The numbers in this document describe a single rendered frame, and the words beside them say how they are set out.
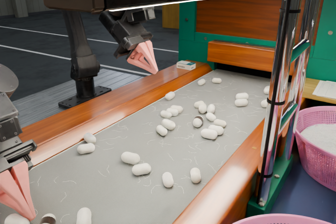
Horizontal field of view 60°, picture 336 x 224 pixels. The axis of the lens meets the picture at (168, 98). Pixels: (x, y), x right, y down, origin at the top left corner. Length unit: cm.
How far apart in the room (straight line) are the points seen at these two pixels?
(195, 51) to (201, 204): 78
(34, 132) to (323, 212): 59
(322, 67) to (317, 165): 42
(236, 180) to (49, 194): 31
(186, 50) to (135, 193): 76
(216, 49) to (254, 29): 14
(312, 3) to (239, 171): 31
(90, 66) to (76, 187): 54
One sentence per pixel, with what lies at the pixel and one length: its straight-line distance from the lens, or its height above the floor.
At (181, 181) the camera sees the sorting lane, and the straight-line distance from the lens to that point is 53.
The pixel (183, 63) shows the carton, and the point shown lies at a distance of 105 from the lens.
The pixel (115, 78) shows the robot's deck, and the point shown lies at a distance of 126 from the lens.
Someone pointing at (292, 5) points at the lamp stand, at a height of 104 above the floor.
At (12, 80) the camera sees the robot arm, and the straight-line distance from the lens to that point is 48.
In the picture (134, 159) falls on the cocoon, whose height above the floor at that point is 76.
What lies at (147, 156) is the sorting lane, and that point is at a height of 74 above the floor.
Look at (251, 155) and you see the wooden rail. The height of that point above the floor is 76.
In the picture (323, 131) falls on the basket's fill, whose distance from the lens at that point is 80.
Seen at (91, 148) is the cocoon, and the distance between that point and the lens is 61.
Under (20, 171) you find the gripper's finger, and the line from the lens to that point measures 47.
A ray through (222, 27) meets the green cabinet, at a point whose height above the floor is 90.
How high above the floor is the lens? 107
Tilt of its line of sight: 23 degrees down
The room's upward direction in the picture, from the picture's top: straight up
